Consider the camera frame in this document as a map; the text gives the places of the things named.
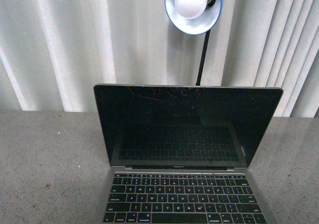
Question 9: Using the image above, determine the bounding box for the silver grey laptop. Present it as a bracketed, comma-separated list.
[94, 84, 283, 224]

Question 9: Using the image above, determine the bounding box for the blue gooseneck desk lamp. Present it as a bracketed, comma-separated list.
[164, 0, 223, 86]

